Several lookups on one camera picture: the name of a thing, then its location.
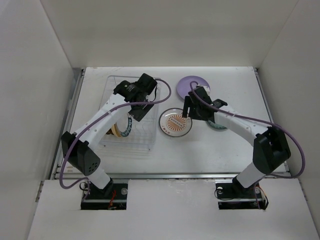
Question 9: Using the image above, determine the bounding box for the yellow brown patterned plate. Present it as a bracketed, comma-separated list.
[106, 129, 113, 135]

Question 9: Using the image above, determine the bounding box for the lavender purple plate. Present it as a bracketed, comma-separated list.
[176, 75, 211, 100]

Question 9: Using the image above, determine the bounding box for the white wire dish rack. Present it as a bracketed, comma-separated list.
[99, 75, 159, 151]

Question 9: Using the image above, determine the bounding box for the purple cable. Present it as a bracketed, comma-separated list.
[58, 79, 173, 201]
[189, 80, 306, 208]

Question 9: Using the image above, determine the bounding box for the teal patterned small plate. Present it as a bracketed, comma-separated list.
[207, 120, 228, 131]

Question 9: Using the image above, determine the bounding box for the orange sunburst plate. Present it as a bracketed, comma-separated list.
[158, 108, 193, 138]

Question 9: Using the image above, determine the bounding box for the beige tan plate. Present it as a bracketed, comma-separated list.
[111, 123, 122, 138]

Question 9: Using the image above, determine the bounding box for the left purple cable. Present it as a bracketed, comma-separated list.
[58, 79, 173, 201]

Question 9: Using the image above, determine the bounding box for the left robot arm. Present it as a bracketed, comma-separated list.
[61, 73, 158, 199]

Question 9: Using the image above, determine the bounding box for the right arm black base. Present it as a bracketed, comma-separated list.
[214, 182, 269, 211]

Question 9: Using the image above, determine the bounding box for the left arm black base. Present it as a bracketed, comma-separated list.
[79, 182, 129, 211]

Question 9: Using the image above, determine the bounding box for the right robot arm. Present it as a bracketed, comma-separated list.
[182, 86, 291, 198]

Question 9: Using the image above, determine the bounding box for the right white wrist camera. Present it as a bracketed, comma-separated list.
[196, 85, 211, 96]

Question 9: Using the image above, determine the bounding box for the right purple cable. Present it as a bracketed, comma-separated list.
[189, 80, 306, 208]

